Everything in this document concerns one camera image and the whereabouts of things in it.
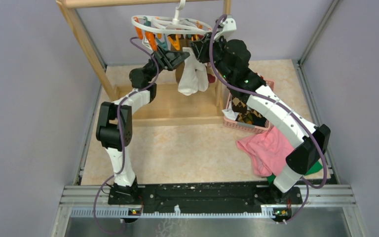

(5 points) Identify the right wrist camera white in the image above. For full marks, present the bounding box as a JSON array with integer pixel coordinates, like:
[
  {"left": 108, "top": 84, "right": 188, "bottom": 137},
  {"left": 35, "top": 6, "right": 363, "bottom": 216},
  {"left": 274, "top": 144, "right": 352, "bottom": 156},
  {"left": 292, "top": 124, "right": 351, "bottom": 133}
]
[{"left": 212, "top": 15, "right": 237, "bottom": 41}]

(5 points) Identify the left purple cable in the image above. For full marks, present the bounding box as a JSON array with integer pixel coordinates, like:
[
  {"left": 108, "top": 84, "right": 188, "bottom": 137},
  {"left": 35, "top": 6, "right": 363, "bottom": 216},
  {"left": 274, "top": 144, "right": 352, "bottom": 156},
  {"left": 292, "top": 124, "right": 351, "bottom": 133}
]
[{"left": 92, "top": 37, "right": 160, "bottom": 236}]

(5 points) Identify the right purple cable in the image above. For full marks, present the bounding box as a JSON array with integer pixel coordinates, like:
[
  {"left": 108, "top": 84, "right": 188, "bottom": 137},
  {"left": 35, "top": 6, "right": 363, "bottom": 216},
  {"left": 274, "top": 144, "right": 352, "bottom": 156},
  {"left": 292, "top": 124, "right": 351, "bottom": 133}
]
[{"left": 209, "top": 14, "right": 329, "bottom": 224}]

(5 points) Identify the brown argyle sock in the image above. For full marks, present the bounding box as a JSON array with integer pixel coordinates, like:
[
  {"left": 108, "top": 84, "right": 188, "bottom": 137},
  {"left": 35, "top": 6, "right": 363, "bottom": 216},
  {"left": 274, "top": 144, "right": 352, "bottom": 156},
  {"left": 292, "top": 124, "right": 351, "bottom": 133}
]
[{"left": 230, "top": 95, "right": 267, "bottom": 127}]

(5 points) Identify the green cloth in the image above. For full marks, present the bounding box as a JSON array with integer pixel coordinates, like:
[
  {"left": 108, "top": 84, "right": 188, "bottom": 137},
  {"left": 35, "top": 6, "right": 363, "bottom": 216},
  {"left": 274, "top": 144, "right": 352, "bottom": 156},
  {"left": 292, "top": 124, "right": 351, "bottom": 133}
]
[{"left": 266, "top": 162, "right": 323, "bottom": 184}]

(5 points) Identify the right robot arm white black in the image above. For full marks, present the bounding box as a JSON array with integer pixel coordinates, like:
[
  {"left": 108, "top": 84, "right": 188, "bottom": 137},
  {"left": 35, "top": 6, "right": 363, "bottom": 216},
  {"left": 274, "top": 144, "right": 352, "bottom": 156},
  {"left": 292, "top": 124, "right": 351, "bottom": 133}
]
[{"left": 190, "top": 34, "right": 331, "bottom": 203}]

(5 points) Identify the wooden clothes rack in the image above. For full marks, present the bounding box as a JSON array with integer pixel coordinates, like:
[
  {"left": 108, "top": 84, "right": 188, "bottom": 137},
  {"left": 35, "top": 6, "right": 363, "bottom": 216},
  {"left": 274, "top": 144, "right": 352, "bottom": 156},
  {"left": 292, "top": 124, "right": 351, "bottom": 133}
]
[{"left": 56, "top": 0, "right": 232, "bottom": 128}]

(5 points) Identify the white sock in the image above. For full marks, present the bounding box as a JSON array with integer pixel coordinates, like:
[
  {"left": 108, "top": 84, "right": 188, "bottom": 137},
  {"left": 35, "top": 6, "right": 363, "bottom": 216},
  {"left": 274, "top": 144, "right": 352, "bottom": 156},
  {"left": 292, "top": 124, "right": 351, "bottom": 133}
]
[
  {"left": 195, "top": 62, "right": 209, "bottom": 92},
  {"left": 178, "top": 47, "right": 198, "bottom": 96}
]

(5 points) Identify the pink cloth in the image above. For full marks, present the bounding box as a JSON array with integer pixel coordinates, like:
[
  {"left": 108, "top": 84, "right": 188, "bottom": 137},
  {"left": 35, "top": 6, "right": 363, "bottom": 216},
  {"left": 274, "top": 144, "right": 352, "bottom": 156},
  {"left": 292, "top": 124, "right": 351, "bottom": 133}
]
[{"left": 236, "top": 127, "right": 294, "bottom": 177}]

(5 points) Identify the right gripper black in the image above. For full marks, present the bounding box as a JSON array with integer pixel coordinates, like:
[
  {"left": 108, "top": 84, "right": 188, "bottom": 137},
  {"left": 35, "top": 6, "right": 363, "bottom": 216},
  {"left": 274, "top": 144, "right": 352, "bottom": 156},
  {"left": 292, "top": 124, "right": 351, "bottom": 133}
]
[{"left": 191, "top": 32, "right": 233, "bottom": 82}]

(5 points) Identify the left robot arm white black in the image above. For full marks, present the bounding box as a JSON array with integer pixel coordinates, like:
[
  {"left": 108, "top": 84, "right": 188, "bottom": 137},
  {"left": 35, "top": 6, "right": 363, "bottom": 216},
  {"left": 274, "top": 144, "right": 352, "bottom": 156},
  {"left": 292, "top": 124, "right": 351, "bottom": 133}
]
[{"left": 96, "top": 49, "right": 190, "bottom": 204}]

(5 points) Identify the white round clip hanger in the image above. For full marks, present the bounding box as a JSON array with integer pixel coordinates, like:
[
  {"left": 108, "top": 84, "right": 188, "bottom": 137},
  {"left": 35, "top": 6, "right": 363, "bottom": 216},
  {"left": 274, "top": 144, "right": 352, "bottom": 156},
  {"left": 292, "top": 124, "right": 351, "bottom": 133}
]
[{"left": 131, "top": 0, "right": 212, "bottom": 51}]

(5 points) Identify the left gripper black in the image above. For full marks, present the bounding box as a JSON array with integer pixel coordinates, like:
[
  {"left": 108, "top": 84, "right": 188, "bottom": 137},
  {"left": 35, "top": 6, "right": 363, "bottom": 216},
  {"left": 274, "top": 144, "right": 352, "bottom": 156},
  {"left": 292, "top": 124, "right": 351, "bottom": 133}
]
[{"left": 143, "top": 44, "right": 189, "bottom": 80}]

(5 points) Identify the purple striped tan sock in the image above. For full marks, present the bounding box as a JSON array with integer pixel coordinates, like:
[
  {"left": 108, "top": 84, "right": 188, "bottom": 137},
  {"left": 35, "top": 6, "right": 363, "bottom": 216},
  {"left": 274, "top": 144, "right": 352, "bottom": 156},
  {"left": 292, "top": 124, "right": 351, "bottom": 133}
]
[{"left": 207, "top": 74, "right": 216, "bottom": 83}]

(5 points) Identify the purple cable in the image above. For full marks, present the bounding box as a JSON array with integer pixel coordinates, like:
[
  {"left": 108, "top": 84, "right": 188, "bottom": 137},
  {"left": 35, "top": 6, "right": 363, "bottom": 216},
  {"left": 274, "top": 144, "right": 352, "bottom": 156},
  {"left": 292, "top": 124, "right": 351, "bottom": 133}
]
[
  {"left": 209, "top": 14, "right": 329, "bottom": 224},
  {"left": 92, "top": 37, "right": 160, "bottom": 236}
]

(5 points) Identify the pink plastic basket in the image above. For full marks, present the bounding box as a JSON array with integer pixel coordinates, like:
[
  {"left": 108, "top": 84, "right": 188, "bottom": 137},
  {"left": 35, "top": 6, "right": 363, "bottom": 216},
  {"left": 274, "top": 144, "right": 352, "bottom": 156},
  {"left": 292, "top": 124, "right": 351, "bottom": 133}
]
[{"left": 222, "top": 94, "right": 273, "bottom": 134}]

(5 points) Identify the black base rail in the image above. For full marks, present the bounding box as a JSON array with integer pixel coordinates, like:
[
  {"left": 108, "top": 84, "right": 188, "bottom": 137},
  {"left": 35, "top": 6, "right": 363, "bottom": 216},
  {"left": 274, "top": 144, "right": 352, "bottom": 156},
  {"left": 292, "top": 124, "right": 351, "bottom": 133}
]
[{"left": 108, "top": 182, "right": 303, "bottom": 222}]

